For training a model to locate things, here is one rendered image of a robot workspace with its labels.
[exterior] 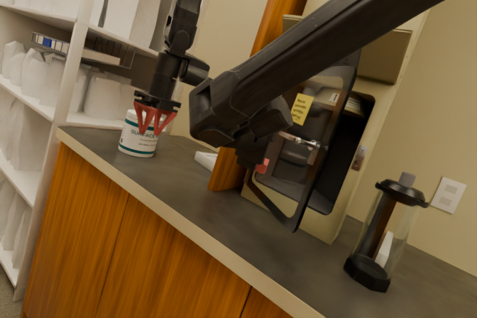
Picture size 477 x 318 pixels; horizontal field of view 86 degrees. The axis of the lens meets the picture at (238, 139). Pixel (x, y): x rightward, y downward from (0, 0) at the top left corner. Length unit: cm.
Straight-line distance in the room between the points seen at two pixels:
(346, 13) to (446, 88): 96
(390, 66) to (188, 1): 50
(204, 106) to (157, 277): 57
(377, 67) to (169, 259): 73
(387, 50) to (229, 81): 47
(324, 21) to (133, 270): 81
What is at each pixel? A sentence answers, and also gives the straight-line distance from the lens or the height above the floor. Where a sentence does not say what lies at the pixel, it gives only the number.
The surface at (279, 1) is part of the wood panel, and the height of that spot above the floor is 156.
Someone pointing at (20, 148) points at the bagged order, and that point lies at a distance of 183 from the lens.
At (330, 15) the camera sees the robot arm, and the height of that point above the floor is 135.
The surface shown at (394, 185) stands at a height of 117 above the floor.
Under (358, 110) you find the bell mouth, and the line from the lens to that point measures 84.
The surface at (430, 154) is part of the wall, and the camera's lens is 120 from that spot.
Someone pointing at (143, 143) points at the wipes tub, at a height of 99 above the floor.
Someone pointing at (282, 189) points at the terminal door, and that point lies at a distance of 69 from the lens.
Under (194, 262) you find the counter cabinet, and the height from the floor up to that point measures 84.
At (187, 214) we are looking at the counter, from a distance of 67.
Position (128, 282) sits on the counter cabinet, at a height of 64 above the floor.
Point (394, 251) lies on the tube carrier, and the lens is 70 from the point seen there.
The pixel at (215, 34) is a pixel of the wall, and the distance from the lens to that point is 166.
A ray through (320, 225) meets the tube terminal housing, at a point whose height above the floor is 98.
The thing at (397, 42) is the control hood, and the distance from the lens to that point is 72.
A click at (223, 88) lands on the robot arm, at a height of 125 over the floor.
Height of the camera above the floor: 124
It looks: 8 degrees down
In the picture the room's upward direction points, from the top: 18 degrees clockwise
